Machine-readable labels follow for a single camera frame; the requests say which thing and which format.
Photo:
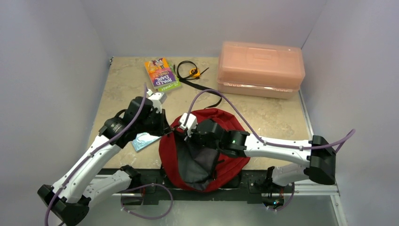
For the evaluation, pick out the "translucent orange plastic box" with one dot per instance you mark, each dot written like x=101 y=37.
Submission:
x=260 y=70

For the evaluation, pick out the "light blue notebook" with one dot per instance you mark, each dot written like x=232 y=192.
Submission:
x=143 y=140

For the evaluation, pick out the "purple Roald Dahl book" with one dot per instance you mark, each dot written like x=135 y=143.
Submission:
x=159 y=72

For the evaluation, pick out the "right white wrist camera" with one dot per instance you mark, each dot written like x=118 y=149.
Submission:
x=188 y=122

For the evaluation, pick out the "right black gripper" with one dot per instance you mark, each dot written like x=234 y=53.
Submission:
x=193 y=137

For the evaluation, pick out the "red student backpack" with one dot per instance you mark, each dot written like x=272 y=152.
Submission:
x=192 y=167

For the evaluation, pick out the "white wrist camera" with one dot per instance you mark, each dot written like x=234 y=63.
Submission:
x=188 y=122
x=157 y=98

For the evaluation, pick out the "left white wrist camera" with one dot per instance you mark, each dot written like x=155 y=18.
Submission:
x=157 y=98

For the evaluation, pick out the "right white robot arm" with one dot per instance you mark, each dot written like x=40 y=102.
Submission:
x=308 y=159

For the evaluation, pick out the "green paperback book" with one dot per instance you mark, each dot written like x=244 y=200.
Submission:
x=171 y=86

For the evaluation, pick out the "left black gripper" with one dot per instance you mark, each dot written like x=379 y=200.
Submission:
x=163 y=127

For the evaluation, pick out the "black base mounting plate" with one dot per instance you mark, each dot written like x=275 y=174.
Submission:
x=149 y=186

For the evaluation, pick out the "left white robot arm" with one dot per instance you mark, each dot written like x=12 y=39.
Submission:
x=71 y=197

